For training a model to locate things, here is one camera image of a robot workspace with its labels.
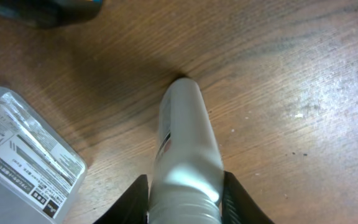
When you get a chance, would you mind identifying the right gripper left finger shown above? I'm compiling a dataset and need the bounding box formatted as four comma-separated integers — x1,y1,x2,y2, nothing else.
94,174,149,224

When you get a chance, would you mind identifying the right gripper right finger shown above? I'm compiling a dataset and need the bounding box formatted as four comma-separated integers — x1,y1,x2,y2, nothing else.
222,171,273,224

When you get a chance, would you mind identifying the white spray bottle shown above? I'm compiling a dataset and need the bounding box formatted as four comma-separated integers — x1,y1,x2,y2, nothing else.
149,78,224,224

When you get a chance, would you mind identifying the black bottle white cap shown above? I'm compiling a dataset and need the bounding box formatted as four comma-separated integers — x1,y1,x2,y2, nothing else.
0,0,103,29

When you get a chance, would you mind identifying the clear plastic container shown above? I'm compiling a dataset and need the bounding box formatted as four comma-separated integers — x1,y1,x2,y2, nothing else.
0,86,88,224

